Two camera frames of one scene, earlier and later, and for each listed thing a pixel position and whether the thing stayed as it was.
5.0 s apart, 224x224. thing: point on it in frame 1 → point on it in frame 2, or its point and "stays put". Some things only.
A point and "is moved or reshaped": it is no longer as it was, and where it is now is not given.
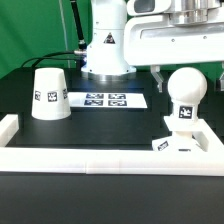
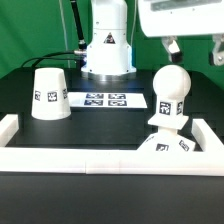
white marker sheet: x=106 y=100 stays put
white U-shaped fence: x=140 y=161 stays put
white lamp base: x=182 y=139 is moved or reshaped
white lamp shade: x=49 y=98 stays put
